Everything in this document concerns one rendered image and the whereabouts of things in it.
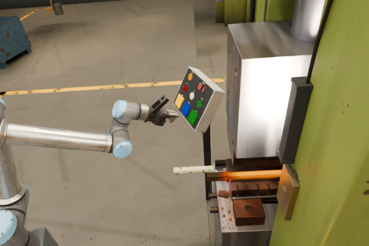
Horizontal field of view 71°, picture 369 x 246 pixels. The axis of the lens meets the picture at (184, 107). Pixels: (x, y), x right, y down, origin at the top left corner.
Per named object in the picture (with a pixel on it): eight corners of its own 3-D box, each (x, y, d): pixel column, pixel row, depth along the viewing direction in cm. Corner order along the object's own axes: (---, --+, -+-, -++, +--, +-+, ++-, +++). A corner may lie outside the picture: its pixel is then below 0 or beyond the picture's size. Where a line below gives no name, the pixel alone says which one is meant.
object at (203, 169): (174, 176, 173) (173, 171, 170) (174, 170, 178) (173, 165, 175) (240, 173, 171) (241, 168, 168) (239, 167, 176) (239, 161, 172)
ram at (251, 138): (239, 177, 89) (247, 73, 65) (225, 110, 120) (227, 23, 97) (366, 171, 87) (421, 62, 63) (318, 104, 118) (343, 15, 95)
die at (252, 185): (231, 201, 119) (231, 189, 114) (225, 167, 135) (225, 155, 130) (325, 196, 117) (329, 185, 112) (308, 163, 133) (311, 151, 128)
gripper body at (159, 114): (159, 119, 151) (140, 116, 144) (165, 106, 148) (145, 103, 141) (164, 126, 145) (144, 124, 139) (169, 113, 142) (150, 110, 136)
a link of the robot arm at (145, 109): (138, 100, 139) (143, 108, 132) (146, 101, 142) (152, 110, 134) (133, 113, 142) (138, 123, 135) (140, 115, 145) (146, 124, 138)
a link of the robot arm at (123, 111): (110, 111, 136) (115, 95, 132) (132, 114, 143) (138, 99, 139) (113, 122, 129) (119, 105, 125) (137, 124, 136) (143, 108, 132)
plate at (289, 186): (284, 221, 82) (292, 186, 72) (275, 196, 89) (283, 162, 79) (290, 220, 82) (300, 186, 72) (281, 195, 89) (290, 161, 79)
